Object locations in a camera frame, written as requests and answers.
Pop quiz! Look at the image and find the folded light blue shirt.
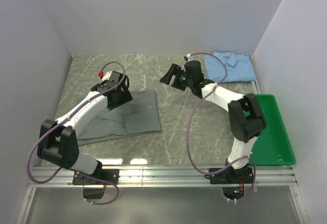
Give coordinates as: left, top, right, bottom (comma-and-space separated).
204, 52, 256, 83

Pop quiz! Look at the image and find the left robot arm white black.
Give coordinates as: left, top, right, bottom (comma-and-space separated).
37, 71, 132, 184

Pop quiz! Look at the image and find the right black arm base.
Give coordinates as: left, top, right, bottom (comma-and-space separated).
204, 164, 256, 203

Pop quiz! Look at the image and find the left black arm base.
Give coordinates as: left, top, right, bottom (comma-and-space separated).
72, 169, 120, 206

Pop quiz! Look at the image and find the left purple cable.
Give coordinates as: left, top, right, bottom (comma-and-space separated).
27, 62, 127, 206

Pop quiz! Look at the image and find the green plastic tray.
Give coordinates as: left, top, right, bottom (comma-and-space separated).
251, 94, 296, 166

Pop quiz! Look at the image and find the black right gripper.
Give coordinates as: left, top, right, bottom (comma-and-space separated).
160, 64, 194, 92

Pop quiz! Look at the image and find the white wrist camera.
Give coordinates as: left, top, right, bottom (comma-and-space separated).
99, 71, 112, 82
184, 54, 193, 62

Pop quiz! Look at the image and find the grey long sleeve shirt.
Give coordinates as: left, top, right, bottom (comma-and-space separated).
78, 89, 162, 145

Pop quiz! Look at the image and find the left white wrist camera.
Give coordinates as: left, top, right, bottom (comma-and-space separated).
99, 71, 112, 82

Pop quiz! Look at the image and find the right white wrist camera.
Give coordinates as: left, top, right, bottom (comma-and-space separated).
184, 54, 193, 62

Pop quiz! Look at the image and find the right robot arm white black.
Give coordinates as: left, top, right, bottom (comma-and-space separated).
159, 60, 267, 183

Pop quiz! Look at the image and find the aluminium mounting rail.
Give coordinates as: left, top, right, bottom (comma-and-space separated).
17, 165, 309, 223

